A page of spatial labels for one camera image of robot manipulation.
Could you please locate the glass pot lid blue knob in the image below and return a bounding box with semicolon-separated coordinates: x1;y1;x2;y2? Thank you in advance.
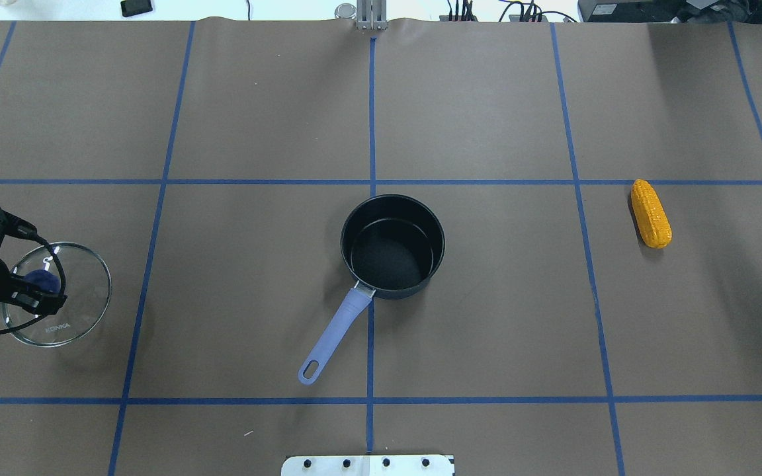
0;242;112;348

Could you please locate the yellow corn cob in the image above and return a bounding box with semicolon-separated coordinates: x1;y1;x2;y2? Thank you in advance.
630;180;673;249

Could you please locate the black orange power strip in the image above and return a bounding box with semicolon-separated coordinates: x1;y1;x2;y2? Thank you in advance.
439;1;544;22

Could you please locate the small black device on table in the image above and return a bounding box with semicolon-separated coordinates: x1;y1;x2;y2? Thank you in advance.
119;0;153;19

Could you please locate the dark blue saucepan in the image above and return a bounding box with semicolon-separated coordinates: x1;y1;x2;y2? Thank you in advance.
297;194;445;385

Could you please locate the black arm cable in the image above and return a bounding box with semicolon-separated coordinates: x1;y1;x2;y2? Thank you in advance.
0;225;67;338

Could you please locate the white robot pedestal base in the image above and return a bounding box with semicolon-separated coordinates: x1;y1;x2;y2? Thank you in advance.
280;454;456;475

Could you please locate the aluminium frame post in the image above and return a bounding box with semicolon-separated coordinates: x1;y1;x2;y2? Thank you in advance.
356;0;389;30

